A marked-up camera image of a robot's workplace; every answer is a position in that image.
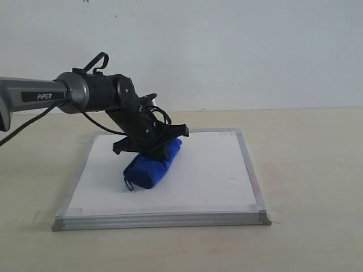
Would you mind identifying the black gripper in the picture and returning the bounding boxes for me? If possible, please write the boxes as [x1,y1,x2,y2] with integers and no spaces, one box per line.
[106,104,189,162]

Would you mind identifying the blue cloth eraser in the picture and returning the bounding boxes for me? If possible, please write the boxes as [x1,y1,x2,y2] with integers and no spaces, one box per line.
[123,138,182,191]

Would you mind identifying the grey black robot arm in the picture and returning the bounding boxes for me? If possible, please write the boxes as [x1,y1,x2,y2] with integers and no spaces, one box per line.
[1,69,189,161]

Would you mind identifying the clear tape back right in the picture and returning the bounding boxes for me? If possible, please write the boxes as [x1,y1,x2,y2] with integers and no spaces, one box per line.
[218,127,254,138]

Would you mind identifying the clear tape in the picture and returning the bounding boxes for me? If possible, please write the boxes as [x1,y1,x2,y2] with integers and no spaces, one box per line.
[218,127,254,138]
[77,134,97,144]
[251,205,283,226]
[32,208,83,226]

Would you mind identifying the clear tape back left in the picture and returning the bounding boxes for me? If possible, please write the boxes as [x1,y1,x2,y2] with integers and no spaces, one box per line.
[77,134,97,144]

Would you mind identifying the clear tape front right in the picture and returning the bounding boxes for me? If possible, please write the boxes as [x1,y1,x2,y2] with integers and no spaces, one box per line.
[251,205,283,226]

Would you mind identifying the clear tape front left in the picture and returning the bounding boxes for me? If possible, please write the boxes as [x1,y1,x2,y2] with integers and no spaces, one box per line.
[32,208,83,226]

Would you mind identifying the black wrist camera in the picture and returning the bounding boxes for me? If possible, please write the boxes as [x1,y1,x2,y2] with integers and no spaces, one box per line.
[139,93,157,108]

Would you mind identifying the white board with aluminium frame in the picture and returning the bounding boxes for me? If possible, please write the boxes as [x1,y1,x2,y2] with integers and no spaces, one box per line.
[52,129,265,232]

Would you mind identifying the black cable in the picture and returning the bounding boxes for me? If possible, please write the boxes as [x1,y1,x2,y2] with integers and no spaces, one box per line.
[0,52,172,147]

